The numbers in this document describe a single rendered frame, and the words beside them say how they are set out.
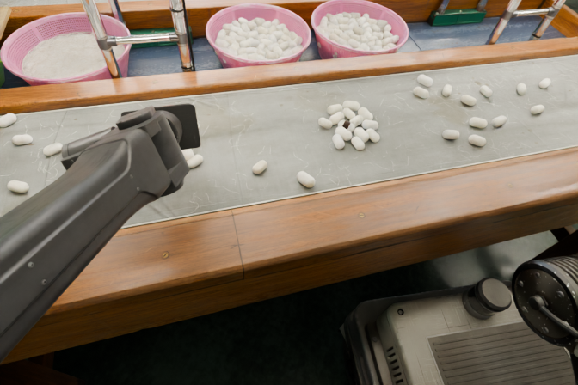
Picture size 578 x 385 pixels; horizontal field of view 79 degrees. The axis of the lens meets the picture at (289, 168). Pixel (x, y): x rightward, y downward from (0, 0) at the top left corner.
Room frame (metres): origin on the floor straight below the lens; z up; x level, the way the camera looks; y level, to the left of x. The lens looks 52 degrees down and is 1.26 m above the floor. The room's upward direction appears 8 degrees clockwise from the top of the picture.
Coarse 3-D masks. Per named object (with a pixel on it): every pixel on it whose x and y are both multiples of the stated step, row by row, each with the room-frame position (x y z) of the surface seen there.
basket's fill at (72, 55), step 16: (80, 32) 0.76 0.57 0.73; (48, 48) 0.67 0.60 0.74; (64, 48) 0.68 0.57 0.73; (80, 48) 0.68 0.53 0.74; (96, 48) 0.70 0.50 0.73; (32, 64) 0.61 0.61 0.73; (48, 64) 0.62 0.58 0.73; (64, 64) 0.62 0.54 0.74; (80, 64) 0.63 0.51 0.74; (96, 64) 0.64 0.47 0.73
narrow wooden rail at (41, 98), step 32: (288, 64) 0.69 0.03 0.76; (320, 64) 0.71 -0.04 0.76; (352, 64) 0.73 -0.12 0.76; (384, 64) 0.75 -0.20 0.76; (416, 64) 0.77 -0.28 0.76; (448, 64) 0.80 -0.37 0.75; (480, 64) 0.84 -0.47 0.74; (0, 96) 0.47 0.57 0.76; (32, 96) 0.48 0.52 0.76; (64, 96) 0.49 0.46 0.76; (96, 96) 0.50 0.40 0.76; (128, 96) 0.52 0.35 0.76; (160, 96) 0.55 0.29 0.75
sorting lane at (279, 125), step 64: (512, 64) 0.86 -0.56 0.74; (576, 64) 0.91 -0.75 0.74; (0, 128) 0.41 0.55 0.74; (64, 128) 0.43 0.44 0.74; (256, 128) 0.50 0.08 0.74; (320, 128) 0.52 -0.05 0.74; (384, 128) 0.55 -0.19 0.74; (448, 128) 0.58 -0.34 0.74; (512, 128) 0.61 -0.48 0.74; (576, 128) 0.64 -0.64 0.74; (0, 192) 0.27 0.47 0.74; (192, 192) 0.32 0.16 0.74; (256, 192) 0.34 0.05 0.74; (320, 192) 0.36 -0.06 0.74
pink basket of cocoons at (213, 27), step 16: (224, 16) 0.88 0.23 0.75; (240, 16) 0.91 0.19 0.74; (256, 16) 0.93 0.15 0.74; (272, 16) 0.93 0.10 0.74; (288, 16) 0.92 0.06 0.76; (208, 32) 0.78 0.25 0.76; (304, 32) 0.86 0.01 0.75; (304, 48) 0.76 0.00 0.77; (224, 64) 0.73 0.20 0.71; (240, 64) 0.70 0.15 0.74; (256, 64) 0.69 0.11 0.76
